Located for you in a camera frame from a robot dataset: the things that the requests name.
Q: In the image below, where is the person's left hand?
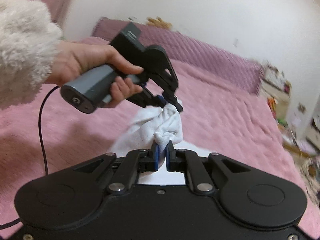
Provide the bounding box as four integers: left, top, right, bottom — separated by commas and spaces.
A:
45, 41, 145, 108

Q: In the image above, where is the white turtleneck shirt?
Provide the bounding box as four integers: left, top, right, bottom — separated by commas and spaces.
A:
109, 104, 212, 185

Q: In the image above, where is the purple quilted headboard cushion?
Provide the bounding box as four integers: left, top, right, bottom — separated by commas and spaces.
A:
91, 16, 265, 95

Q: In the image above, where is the white fluffy sleeve forearm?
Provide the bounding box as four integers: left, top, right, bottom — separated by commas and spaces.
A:
1, 0, 62, 109

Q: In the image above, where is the pink fluffy blanket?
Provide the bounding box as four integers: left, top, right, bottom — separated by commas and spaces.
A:
1, 60, 306, 224

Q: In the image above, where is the cream nightstand cabinet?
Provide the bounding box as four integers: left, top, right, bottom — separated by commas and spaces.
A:
259, 63, 291, 120

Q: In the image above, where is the brown teddy bear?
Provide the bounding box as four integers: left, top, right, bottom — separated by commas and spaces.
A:
146, 17, 172, 30

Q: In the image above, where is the black cable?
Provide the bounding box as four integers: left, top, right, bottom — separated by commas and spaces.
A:
0, 85, 61, 230

